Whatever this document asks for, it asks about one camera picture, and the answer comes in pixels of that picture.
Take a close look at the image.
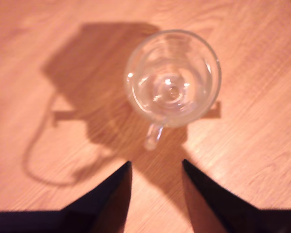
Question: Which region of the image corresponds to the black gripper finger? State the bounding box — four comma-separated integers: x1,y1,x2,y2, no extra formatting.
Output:
183,159,260,233
63,161,132,233

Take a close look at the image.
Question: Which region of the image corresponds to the small clear glass footed cup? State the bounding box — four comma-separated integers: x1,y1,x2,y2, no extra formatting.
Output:
125,29,222,151

